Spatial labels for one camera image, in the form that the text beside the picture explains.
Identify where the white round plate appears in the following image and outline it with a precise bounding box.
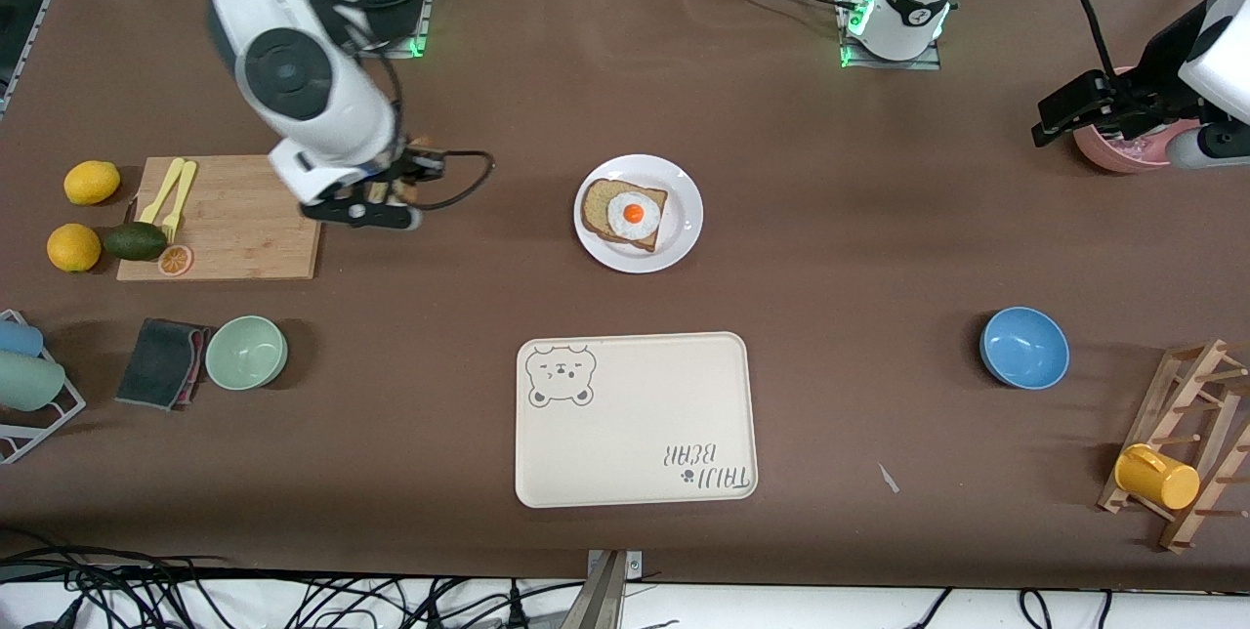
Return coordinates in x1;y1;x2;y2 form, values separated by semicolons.
573;154;704;274

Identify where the pink bowl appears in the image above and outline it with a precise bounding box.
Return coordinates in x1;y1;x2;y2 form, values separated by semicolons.
1072;67;1197;174

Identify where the wooden cutting board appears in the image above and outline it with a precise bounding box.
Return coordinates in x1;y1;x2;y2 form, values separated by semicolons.
116;154;331;282

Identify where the pale green bowl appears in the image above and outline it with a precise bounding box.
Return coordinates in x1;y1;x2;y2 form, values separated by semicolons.
204;315;289;392

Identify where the fried egg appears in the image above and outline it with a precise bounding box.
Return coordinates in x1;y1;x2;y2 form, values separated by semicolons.
606;191;661;241

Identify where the yellow plastic knife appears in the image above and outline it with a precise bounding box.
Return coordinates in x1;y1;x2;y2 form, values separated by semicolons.
138;157;185;225

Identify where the blue bowl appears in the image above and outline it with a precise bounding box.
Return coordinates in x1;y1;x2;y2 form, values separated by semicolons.
979;306;1071;391

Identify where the green avocado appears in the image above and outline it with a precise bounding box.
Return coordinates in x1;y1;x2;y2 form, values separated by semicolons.
102;222;169;262

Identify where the grey folded cloth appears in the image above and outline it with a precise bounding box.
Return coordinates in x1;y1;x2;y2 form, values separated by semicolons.
115;317;211;412

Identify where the yellow lemon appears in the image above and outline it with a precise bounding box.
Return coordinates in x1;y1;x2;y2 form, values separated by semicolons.
46;223;103;273
63;161;122;207

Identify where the cream bear print tray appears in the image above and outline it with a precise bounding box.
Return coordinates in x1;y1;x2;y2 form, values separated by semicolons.
515;331;760;510

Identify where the yellow cup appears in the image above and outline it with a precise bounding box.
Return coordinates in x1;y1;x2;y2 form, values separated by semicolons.
1114;443;1201;511

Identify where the wooden cup rack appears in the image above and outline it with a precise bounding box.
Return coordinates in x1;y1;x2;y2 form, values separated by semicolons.
1097;338;1250;554

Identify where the light blue cup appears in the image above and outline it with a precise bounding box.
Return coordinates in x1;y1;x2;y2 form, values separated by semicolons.
0;318;45;358

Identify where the pale green cup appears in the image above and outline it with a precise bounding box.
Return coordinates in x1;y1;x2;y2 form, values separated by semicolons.
0;351;66;412

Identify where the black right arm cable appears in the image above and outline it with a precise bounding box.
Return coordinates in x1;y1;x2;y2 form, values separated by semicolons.
415;148;497;212

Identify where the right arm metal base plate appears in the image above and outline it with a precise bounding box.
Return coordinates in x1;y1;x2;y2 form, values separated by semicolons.
376;0;433;60

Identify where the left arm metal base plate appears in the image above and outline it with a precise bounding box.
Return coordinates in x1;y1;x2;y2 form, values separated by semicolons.
838;0;943;71

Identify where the white wire rack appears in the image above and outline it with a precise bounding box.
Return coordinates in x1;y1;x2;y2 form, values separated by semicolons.
0;309;87;466

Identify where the metal table clamp bracket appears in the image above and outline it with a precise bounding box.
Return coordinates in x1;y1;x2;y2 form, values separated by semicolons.
562;549;644;629

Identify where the black floor cable bundle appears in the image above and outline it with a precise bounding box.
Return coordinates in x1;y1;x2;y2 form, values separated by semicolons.
0;531;587;629

